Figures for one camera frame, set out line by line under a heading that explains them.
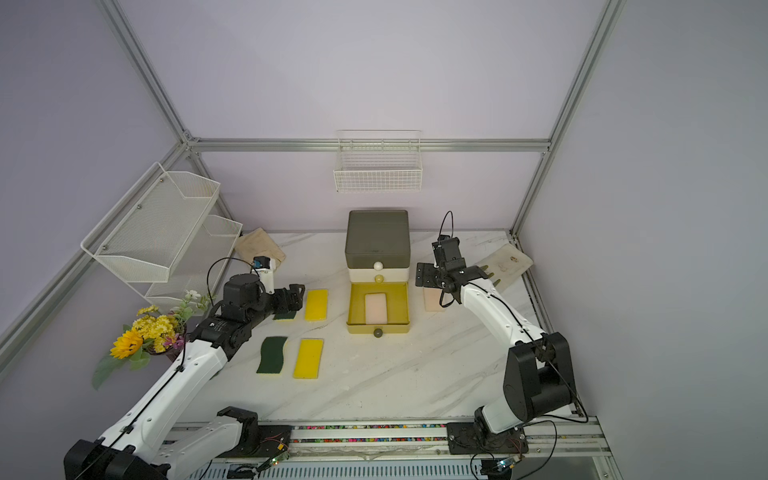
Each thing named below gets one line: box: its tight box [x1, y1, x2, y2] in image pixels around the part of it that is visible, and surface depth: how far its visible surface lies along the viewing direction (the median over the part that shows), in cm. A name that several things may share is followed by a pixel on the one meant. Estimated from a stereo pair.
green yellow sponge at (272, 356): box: [256, 336, 288, 374], surface depth 87 cm
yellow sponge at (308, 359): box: [293, 339, 324, 379], surface depth 89 cm
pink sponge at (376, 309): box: [365, 293, 388, 325], surface depth 97 cm
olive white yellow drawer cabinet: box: [344, 210, 411, 306], surface depth 95 cm
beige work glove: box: [234, 227, 286, 268], surface depth 120 cm
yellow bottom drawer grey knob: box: [346, 282, 410, 338], surface depth 98 cm
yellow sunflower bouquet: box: [92, 290, 213, 390], surface depth 67 cm
